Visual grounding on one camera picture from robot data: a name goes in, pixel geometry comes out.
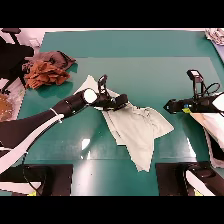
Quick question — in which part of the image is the orange-brown garment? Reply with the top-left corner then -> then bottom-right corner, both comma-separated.
23,59 -> 72,91

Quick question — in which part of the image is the grey-brown garment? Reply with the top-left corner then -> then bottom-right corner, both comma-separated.
25,50 -> 77,72

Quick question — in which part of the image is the pale green shirt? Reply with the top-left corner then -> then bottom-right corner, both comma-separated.
73,74 -> 175,174

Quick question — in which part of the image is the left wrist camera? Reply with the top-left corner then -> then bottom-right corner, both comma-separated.
96,74 -> 110,98

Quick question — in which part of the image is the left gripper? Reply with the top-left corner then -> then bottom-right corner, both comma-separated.
94,93 -> 130,112

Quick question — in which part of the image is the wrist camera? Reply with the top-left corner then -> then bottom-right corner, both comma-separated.
186,68 -> 205,101
96,74 -> 110,98

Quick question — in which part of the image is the black cable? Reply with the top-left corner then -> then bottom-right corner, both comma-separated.
202,81 -> 222,100

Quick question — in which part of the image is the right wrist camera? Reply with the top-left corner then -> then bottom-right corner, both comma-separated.
186,68 -> 205,101

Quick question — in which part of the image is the black office chair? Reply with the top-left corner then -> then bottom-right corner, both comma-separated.
0,28 -> 36,96

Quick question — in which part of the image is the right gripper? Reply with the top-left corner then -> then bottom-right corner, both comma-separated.
162,98 -> 193,115

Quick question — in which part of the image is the white garment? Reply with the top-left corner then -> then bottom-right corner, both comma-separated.
204,28 -> 224,47

